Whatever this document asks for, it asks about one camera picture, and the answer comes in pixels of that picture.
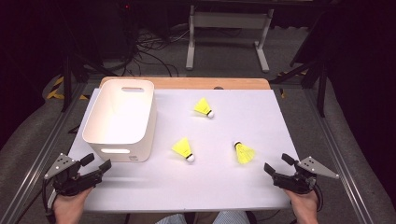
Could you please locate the yellow shuttlecock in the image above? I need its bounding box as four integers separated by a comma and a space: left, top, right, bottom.
193, 97, 216, 119
233, 141, 257, 165
171, 136, 196, 164

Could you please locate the wooden table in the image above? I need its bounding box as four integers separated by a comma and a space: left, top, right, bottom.
99, 76, 271, 91

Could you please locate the aluminium floor rail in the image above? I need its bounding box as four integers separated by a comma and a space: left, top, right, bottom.
303, 88, 377, 224
0, 82, 92, 224

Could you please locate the tangle of black floor cables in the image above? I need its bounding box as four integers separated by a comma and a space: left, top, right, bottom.
124, 29, 191, 78

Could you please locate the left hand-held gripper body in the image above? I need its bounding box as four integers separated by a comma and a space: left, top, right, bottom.
43, 152, 104, 198

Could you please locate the person's right hand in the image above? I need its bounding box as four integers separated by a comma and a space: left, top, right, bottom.
283, 188, 320, 224

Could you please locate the person's left hand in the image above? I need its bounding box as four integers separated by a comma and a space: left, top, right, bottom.
51, 187, 94, 224

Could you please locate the white plastic storage bin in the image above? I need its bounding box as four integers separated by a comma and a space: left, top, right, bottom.
81, 78, 158, 163

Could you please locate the black tripod stand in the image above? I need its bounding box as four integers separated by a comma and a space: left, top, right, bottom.
60, 54, 118, 113
270, 59, 328, 119

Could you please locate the right hand-held gripper cable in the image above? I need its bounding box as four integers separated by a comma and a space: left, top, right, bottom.
312, 183, 325, 213

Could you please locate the white metal stand frame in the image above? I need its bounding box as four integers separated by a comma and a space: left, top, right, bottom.
185, 4, 276, 74

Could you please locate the yellow black floor tape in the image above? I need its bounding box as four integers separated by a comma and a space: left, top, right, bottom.
46, 76, 90, 101

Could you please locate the person's striped shirt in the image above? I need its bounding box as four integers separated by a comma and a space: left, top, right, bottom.
155, 210, 250, 224

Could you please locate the white board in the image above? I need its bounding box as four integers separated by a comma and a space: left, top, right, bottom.
67, 88, 301, 213

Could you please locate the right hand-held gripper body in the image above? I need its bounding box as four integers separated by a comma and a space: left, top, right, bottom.
272, 155, 340, 195

